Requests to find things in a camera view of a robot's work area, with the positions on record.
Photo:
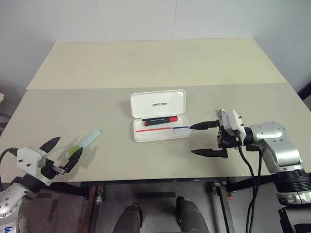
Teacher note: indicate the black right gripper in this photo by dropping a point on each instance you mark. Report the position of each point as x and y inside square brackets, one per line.
[228, 140]

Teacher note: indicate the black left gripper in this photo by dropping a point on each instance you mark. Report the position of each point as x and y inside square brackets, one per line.
[49, 170]

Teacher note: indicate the green marker with pale cap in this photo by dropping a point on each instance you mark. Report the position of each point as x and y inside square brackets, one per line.
[88, 140]

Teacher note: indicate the red capped marker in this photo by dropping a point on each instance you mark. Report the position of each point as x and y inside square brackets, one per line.
[173, 119]

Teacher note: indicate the white plastic pencil case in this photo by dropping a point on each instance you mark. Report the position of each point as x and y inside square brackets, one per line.
[158, 114]

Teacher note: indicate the black marker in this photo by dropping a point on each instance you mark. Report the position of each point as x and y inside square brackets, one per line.
[153, 119]

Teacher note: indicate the rusty metal table leg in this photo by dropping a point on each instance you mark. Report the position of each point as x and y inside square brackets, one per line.
[93, 208]

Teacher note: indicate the dark metal table leg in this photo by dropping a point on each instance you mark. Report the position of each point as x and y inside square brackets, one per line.
[224, 206]

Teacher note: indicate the dark rounded shape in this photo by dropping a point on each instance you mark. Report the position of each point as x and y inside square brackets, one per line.
[128, 219]
[192, 216]

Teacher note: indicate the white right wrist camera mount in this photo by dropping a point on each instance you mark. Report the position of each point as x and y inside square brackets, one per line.
[230, 122]

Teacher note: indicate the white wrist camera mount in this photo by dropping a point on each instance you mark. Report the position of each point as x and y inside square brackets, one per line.
[29, 159]
[230, 122]

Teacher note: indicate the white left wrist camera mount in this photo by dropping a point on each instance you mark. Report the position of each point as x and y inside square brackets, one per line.
[29, 159]

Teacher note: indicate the black table frame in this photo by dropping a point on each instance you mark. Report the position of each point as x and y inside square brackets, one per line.
[150, 181]

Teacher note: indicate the dark object at wall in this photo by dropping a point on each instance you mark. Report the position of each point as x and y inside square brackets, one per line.
[305, 91]

